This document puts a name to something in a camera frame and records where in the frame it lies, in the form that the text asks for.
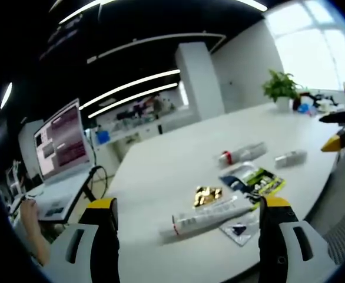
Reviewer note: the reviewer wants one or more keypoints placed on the gold skincare sachet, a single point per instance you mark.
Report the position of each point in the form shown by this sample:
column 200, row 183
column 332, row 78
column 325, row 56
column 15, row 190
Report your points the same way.
column 208, row 195

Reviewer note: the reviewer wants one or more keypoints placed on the small white box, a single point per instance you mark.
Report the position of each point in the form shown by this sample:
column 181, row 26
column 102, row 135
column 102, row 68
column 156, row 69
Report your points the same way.
column 290, row 158

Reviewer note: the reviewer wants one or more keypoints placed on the blue and silver skincare sachet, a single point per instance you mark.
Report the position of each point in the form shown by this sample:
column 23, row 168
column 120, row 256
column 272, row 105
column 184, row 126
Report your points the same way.
column 238, row 177

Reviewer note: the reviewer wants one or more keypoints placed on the blue packet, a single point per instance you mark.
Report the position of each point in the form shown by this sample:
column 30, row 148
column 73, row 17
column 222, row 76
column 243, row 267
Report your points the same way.
column 306, row 109

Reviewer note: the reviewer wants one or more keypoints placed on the white pillar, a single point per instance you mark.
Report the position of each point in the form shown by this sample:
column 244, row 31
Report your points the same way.
column 199, row 81

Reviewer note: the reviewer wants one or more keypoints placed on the potted green plant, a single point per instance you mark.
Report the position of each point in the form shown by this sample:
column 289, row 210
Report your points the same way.
column 283, row 90

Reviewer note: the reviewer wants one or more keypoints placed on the white skincare tube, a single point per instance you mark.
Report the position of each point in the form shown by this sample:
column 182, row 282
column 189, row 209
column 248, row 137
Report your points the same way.
column 208, row 217

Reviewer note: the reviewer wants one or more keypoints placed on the open white laptop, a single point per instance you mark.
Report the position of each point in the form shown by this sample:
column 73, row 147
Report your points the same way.
column 61, row 165

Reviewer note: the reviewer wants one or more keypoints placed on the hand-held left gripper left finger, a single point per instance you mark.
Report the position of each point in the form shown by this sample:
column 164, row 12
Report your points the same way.
column 102, row 236

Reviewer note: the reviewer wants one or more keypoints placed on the blue box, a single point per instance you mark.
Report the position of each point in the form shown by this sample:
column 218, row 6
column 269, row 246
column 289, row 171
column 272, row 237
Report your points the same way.
column 102, row 137

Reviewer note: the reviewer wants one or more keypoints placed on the clear skincare sachet dark print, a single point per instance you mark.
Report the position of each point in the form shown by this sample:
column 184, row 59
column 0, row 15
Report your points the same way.
column 239, row 230

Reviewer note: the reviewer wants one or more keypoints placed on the grey mesh chair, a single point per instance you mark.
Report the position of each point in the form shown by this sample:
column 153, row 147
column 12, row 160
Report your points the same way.
column 341, row 236

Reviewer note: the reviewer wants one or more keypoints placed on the skincare bottle with red band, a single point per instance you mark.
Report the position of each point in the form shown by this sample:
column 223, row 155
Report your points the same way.
column 243, row 153

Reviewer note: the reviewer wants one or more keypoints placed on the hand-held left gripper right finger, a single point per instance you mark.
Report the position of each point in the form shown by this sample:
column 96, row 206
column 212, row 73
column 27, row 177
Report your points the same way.
column 281, row 236

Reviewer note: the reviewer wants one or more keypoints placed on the green and black skincare sachet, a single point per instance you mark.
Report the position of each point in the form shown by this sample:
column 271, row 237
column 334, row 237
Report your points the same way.
column 263, row 180

